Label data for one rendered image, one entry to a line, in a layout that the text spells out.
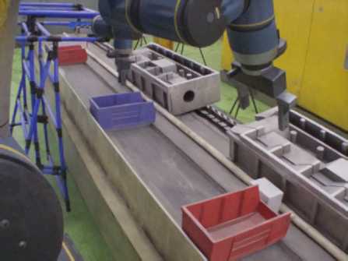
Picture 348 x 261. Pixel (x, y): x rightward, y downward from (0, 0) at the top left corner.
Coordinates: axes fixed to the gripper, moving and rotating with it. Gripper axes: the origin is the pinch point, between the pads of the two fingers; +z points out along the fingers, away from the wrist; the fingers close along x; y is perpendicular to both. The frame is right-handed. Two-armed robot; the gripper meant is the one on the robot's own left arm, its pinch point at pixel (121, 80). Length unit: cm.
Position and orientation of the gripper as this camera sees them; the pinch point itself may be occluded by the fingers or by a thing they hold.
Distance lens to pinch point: 200.8
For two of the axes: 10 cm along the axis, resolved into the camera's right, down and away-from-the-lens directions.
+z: -0.6, 9.0, 4.4
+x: -4.7, -4.2, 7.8
